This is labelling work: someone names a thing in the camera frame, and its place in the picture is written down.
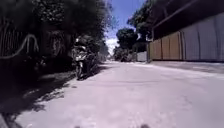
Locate group of green trees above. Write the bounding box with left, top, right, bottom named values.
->
left=112, top=0, right=155, bottom=63

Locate dark row of trees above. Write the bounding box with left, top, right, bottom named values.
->
left=0, top=0, right=115, bottom=73

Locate dark metal fence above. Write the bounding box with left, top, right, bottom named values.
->
left=0, top=19, right=73, bottom=75

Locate building with panelled wall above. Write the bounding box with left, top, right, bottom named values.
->
left=145, top=0, right=224, bottom=64

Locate grey concrete sidewalk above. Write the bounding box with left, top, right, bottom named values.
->
left=149, top=59, right=224, bottom=76

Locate grey concrete road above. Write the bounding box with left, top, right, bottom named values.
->
left=13, top=59, right=224, bottom=128

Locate parked motorcycle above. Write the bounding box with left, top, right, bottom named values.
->
left=71, top=35, right=100, bottom=81

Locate white wall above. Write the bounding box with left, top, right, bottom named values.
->
left=136, top=51, right=148, bottom=63

